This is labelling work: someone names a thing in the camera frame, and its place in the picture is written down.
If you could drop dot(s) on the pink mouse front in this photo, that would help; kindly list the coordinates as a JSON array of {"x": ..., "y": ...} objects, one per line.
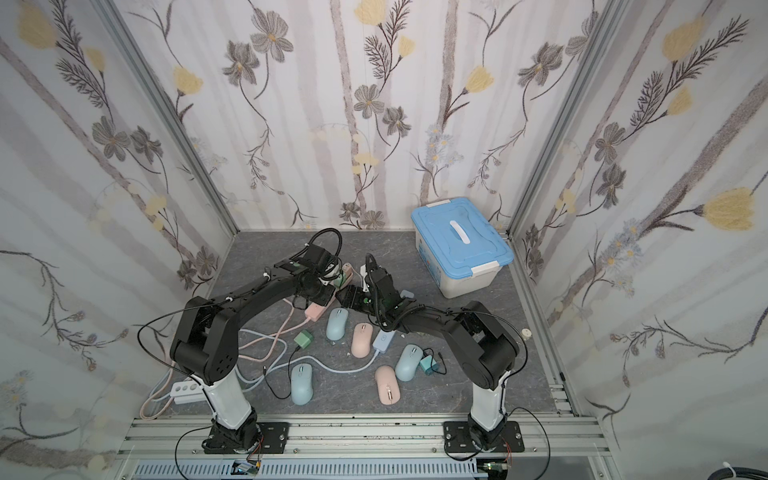
[{"x": 387, "y": 385}]

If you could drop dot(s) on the pink power strip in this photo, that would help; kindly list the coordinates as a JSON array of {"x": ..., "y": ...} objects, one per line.
[{"x": 314, "y": 312}]

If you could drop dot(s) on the blue mouse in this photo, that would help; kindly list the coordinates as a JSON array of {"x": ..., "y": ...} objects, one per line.
[
  {"x": 301, "y": 384},
  {"x": 408, "y": 362},
  {"x": 336, "y": 324}
]

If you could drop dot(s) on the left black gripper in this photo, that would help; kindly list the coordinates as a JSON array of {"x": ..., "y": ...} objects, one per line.
[{"x": 335, "y": 278}]

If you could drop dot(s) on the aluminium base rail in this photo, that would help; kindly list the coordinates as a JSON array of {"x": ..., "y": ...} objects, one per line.
[{"x": 368, "y": 446}]

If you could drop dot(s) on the pink mouse near strip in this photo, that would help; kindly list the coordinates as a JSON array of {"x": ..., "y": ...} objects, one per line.
[{"x": 361, "y": 340}]

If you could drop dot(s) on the blue mouse front left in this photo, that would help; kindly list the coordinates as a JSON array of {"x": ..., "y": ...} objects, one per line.
[{"x": 301, "y": 384}]

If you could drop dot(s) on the blue mouse right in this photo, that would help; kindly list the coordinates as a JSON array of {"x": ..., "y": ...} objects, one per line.
[{"x": 408, "y": 362}]

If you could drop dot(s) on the light green loose charger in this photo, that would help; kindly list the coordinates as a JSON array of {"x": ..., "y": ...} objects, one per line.
[{"x": 303, "y": 339}]

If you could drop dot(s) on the white power strip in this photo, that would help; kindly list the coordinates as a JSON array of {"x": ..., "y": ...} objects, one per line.
[{"x": 187, "y": 392}]

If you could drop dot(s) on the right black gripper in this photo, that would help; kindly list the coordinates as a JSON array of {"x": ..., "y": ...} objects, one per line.
[{"x": 372, "y": 282}]

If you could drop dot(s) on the blue mouse middle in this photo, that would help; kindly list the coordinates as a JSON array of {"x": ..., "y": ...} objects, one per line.
[{"x": 336, "y": 324}]

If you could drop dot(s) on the blue lid storage box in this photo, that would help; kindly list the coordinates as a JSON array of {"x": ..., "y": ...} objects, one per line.
[{"x": 462, "y": 251}]

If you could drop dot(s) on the blue power strip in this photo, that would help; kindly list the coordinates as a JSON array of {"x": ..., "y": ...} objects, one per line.
[{"x": 383, "y": 340}]

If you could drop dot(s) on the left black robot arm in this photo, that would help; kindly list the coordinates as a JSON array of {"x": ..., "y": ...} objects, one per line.
[{"x": 206, "y": 342}]

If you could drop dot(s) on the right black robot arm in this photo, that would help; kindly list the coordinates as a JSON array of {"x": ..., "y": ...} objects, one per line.
[{"x": 484, "y": 348}]

